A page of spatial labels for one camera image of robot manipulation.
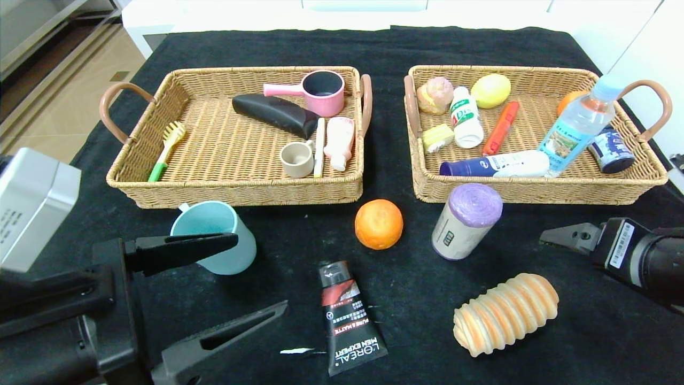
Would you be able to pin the yellow cake slice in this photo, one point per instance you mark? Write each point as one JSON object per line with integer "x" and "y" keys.
{"x": 438, "y": 138}

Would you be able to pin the teal mug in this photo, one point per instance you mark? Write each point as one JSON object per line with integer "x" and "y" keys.
{"x": 192, "y": 219}

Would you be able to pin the black tablecloth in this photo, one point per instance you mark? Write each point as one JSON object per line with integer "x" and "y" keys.
{"x": 401, "y": 299}

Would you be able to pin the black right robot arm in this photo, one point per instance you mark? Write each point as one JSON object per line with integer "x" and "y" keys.
{"x": 662, "y": 267}

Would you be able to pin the black L'Oreal tube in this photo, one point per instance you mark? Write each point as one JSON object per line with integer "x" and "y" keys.
{"x": 352, "y": 331}

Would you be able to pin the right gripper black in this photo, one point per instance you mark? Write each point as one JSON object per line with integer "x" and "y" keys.
{"x": 618, "y": 245}

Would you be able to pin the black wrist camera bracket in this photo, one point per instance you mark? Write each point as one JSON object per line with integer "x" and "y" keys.
{"x": 53, "y": 299}

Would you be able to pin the purple bag roll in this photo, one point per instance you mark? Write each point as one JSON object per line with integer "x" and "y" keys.
{"x": 465, "y": 230}

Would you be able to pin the yellow lemon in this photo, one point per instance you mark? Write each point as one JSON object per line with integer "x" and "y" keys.
{"x": 491, "y": 91}

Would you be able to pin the white stick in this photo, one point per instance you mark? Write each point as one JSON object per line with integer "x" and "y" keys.
{"x": 319, "y": 149}

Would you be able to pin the blue and white spray can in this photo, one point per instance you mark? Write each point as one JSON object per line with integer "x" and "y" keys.
{"x": 507, "y": 164}

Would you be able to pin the white low cabinet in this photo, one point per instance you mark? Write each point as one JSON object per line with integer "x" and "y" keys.
{"x": 374, "y": 18}

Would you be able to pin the grey metal shelf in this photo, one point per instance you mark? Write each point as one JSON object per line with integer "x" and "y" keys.
{"x": 32, "y": 32}

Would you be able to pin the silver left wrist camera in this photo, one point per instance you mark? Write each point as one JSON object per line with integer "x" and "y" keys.
{"x": 37, "y": 208}

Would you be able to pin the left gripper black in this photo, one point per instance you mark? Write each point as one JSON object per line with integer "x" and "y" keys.
{"x": 118, "y": 305}

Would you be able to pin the clear water bottle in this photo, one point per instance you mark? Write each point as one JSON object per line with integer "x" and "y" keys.
{"x": 574, "y": 131}

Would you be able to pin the white bottle with green label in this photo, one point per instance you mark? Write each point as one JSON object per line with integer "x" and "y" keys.
{"x": 466, "y": 125}

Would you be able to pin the striped bread loaf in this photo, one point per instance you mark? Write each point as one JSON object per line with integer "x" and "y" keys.
{"x": 502, "y": 315}

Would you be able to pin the dark blue jar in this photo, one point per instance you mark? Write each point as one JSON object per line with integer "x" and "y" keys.
{"x": 614, "y": 152}

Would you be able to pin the pink and white bottle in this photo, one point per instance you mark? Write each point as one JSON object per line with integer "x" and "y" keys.
{"x": 340, "y": 141}

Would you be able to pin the orange fruit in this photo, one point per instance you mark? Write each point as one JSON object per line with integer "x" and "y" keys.
{"x": 378, "y": 224}
{"x": 569, "y": 101}

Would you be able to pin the pink toy saucepan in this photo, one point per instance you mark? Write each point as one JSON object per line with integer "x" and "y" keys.
{"x": 326, "y": 107}

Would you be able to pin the clear plastic film piece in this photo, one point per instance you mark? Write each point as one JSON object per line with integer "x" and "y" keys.
{"x": 296, "y": 351}

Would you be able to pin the black curved pouch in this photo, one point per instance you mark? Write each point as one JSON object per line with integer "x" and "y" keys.
{"x": 272, "y": 113}

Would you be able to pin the cream puff bun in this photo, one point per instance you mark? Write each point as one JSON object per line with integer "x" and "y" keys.
{"x": 434, "y": 95}

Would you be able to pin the orange red sausage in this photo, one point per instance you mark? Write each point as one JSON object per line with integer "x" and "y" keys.
{"x": 502, "y": 128}

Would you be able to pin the small beige cup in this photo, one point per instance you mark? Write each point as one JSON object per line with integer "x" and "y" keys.
{"x": 296, "y": 168}

